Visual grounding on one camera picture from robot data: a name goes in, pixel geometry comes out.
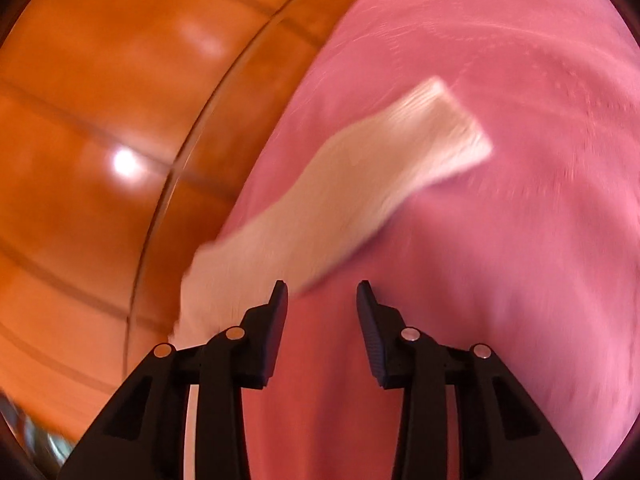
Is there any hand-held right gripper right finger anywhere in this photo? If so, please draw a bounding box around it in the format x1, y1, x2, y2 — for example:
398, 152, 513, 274
356, 280, 583, 480

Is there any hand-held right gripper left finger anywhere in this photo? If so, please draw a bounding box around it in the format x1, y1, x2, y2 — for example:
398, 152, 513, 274
57, 280, 290, 480

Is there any white knitted garment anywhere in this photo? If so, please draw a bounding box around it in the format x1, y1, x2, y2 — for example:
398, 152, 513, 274
172, 76, 494, 342

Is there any pink bed sheet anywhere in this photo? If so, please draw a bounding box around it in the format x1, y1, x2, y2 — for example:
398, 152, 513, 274
185, 0, 638, 480

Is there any wooden headboard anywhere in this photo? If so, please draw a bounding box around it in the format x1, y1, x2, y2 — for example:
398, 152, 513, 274
0, 0, 382, 441

